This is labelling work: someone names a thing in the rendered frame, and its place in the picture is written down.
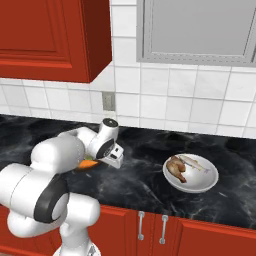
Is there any orange carrot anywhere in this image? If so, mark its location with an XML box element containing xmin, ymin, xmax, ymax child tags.
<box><xmin>79</xmin><ymin>159</ymin><xmax>100</xmax><ymax>169</ymax></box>

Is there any pale silver fish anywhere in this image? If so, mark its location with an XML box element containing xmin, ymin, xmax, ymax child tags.
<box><xmin>178</xmin><ymin>154</ymin><xmax>211</xmax><ymax>175</ymax></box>

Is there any silver cupboard handle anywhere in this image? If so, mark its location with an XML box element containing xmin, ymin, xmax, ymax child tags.
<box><xmin>159</xmin><ymin>214</ymin><xmax>169</xmax><ymax>245</ymax></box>
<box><xmin>137</xmin><ymin>210</ymin><xmax>146</xmax><ymax>241</ymax></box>

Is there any brown chicken drumstick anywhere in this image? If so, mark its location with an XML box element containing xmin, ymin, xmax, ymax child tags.
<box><xmin>166</xmin><ymin>155</ymin><xmax>188</xmax><ymax>184</ymax></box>

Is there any white bowl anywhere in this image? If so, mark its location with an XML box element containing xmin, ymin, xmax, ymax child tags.
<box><xmin>162</xmin><ymin>153</ymin><xmax>220</xmax><ymax>194</ymax></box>

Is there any red base cupboard door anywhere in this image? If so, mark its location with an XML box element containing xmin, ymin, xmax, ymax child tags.
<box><xmin>96</xmin><ymin>205</ymin><xmax>155</xmax><ymax>256</ymax></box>
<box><xmin>152</xmin><ymin>213</ymin><xmax>256</xmax><ymax>256</ymax></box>

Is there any grey framed window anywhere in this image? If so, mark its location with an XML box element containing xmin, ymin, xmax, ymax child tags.
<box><xmin>136</xmin><ymin>0</ymin><xmax>256</xmax><ymax>68</ymax></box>

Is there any red wall cupboard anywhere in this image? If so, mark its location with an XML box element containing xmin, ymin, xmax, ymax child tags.
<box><xmin>0</xmin><ymin>0</ymin><xmax>113</xmax><ymax>84</ymax></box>

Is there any grey wall socket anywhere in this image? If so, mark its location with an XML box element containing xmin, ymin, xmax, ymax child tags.
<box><xmin>102</xmin><ymin>91</ymin><xmax>116</xmax><ymax>112</ymax></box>

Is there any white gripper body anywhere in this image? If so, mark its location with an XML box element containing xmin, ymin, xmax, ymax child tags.
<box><xmin>99</xmin><ymin>145</ymin><xmax>124</xmax><ymax>169</ymax></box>

